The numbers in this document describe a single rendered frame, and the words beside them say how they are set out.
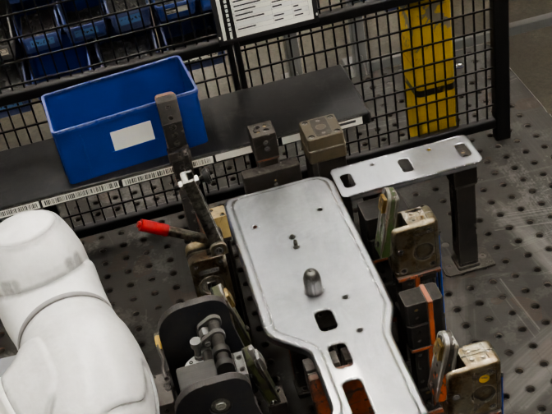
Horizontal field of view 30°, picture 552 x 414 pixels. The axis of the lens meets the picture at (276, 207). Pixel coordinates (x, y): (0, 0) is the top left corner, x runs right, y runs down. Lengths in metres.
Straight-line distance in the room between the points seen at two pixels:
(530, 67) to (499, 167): 1.75
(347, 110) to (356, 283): 0.51
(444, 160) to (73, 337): 1.22
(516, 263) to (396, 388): 0.72
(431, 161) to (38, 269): 1.17
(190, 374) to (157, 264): 0.94
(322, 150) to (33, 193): 0.60
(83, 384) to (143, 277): 1.46
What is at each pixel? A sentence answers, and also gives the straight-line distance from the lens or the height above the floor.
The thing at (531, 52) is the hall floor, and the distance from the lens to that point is 4.36.
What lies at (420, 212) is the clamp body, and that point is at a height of 1.04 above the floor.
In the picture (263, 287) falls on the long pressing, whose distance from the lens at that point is 1.83.
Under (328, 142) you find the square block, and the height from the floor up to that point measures 1.04.
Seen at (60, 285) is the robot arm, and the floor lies 1.57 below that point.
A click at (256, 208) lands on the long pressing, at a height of 1.00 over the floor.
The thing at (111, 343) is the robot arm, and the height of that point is 1.57.
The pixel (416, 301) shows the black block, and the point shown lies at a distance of 1.78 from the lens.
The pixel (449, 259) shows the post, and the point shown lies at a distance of 2.28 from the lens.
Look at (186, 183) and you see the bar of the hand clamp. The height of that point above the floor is 1.21.
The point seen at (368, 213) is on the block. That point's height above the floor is 0.98.
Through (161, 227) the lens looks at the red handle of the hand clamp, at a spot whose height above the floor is 1.13.
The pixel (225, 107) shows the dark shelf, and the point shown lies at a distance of 2.27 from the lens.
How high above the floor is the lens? 2.22
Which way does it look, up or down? 38 degrees down
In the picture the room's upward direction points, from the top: 11 degrees counter-clockwise
